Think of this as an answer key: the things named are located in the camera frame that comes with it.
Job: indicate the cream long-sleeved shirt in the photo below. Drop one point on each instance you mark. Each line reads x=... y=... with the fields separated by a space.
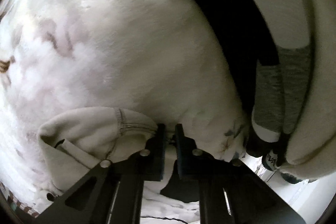
x=92 y=132

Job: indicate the dark patterned folded garment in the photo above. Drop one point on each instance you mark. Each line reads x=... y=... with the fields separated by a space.
x=271 y=160

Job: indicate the white floral blanket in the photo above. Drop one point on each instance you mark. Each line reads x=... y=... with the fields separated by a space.
x=105 y=29

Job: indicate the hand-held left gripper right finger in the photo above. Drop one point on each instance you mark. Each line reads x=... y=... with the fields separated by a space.
x=181 y=155

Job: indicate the black folded garment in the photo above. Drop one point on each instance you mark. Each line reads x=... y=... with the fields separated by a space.
x=231 y=16

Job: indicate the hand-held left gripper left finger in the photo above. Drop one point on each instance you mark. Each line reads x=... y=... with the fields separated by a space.
x=160 y=153

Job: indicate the grey and white folded garment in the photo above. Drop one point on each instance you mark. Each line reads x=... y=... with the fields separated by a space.
x=291 y=77

